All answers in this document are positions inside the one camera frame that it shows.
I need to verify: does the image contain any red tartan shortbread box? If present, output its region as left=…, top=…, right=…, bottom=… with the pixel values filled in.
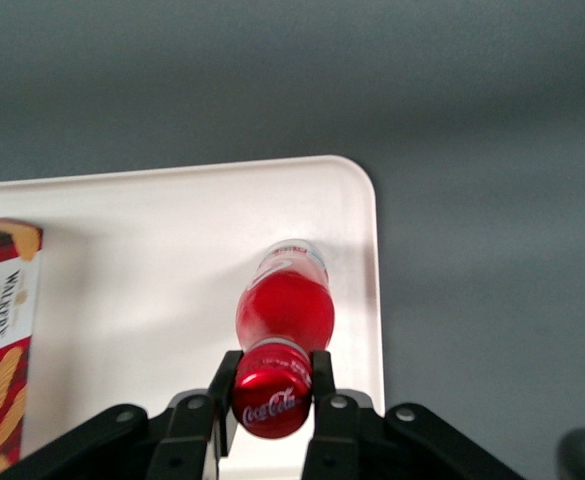
left=0, top=217, right=45, bottom=480

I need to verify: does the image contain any red coke bottle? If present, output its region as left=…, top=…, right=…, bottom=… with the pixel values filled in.
left=229, top=238, right=336, bottom=442

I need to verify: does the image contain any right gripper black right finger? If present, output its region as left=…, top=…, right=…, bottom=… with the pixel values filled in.
left=300, top=350, right=529, bottom=480

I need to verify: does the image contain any beige plastic tray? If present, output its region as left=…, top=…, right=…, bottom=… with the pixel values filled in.
left=0, top=154, right=388, bottom=480

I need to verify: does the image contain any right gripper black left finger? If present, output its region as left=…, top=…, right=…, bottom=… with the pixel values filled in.
left=1, top=349, right=244, bottom=480

